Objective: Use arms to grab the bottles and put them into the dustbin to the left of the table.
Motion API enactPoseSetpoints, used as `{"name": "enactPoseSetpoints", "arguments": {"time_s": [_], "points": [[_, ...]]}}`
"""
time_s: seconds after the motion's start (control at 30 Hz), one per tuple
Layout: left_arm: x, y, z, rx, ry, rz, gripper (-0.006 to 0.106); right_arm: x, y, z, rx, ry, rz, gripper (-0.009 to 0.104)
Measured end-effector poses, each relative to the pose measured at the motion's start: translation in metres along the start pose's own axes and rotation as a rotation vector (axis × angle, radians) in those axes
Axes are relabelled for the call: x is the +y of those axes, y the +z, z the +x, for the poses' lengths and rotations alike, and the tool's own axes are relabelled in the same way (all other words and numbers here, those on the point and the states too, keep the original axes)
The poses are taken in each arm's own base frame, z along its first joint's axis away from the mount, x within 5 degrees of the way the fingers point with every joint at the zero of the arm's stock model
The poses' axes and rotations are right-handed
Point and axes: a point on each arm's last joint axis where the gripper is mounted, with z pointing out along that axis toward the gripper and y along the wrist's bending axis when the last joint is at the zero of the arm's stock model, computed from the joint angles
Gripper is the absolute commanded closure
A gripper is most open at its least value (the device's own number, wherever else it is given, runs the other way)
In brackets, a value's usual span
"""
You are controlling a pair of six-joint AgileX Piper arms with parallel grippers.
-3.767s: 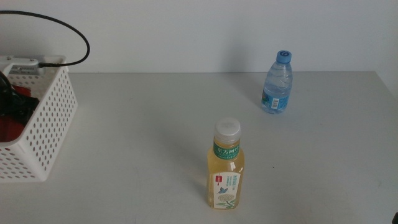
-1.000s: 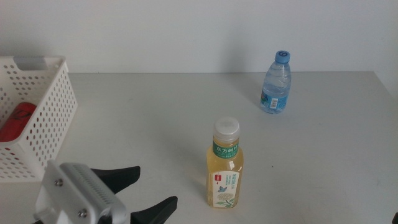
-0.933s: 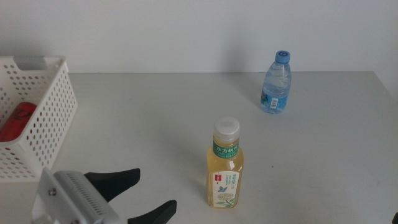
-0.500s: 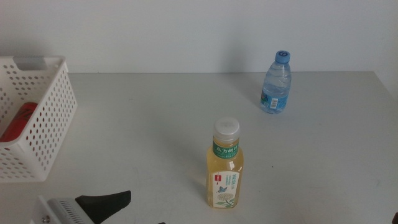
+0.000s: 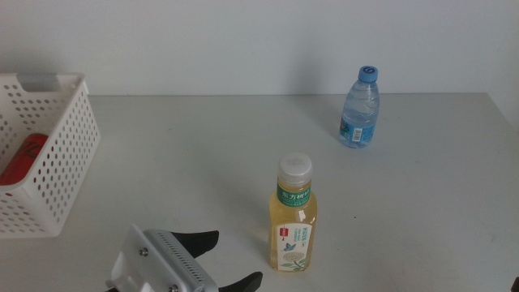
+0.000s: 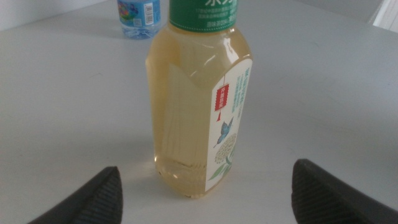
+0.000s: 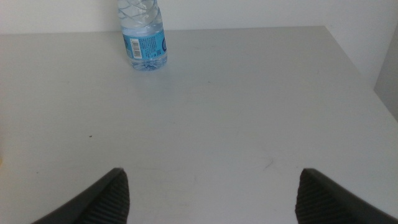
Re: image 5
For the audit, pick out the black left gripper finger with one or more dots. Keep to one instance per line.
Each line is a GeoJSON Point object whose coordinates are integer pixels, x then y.
{"type": "Point", "coordinates": [196, 242]}
{"type": "Point", "coordinates": [245, 284]}

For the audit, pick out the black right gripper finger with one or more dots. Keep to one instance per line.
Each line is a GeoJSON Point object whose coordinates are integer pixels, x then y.
{"type": "Point", "coordinates": [516, 286]}

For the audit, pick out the yellow tea bottle white cap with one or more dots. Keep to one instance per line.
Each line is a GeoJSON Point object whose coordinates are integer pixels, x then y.
{"type": "Point", "coordinates": [292, 219]}

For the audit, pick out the red soda can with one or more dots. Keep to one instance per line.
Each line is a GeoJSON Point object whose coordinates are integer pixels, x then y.
{"type": "Point", "coordinates": [24, 158]}

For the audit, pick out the clear water bottle blue cap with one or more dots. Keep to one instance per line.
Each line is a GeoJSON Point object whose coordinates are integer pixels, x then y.
{"type": "Point", "coordinates": [360, 117]}

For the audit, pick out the white perforated plastic basket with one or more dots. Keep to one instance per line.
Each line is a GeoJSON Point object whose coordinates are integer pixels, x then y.
{"type": "Point", "coordinates": [61, 134]}

